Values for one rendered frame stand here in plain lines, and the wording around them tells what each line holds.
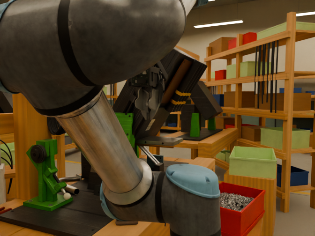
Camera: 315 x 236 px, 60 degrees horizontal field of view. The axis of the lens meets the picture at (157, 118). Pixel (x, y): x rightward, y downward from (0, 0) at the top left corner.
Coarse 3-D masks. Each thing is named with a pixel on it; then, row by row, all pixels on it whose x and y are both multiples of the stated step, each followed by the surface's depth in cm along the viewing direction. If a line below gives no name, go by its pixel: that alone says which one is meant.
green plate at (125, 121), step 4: (116, 112) 134; (116, 116) 133; (120, 116) 132; (124, 116) 132; (128, 116) 131; (132, 116) 130; (120, 120) 132; (124, 120) 131; (128, 120) 130; (132, 120) 130; (120, 124) 132; (124, 124) 131; (128, 124) 130; (124, 128) 130; (128, 128) 129; (128, 132) 129; (128, 136) 129; (132, 136) 133; (132, 140) 133; (132, 144) 134
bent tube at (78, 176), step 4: (72, 176) 148; (76, 176) 149; (80, 176) 149; (60, 180) 139; (64, 180) 143; (68, 180) 145; (72, 180) 147; (76, 180) 149; (80, 180) 149; (68, 184) 131; (68, 188) 127; (72, 188) 126; (76, 188) 125; (72, 192) 125; (76, 192) 127
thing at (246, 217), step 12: (228, 192) 136; (240, 192) 132; (252, 192) 129; (264, 192) 125; (228, 204) 118; (240, 204) 119; (252, 204) 111; (228, 216) 105; (240, 216) 101; (252, 216) 113; (228, 228) 105; (240, 228) 102; (252, 228) 114
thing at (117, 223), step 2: (116, 220) 96; (118, 220) 95; (116, 222) 95; (118, 222) 95; (120, 222) 95; (122, 222) 95; (124, 222) 95; (126, 222) 95; (128, 222) 95; (130, 222) 95; (132, 222) 95; (134, 222) 95; (136, 222) 95; (116, 224) 95; (118, 224) 95; (120, 224) 95; (122, 224) 95; (124, 224) 95; (126, 224) 95; (128, 224) 95; (130, 224) 96; (132, 224) 96; (134, 224) 96
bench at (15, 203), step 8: (168, 160) 203; (176, 160) 203; (184, 160) 203; (192, 160) 203; (16, 200) 124; (24, 200) 124; (0, 224) 100; (8, 224) 100; (0, 232) 94; (8, 232) 94; (16, 232) 94; (24, 232) 94; (32, 232) 94; (40, 232) 94
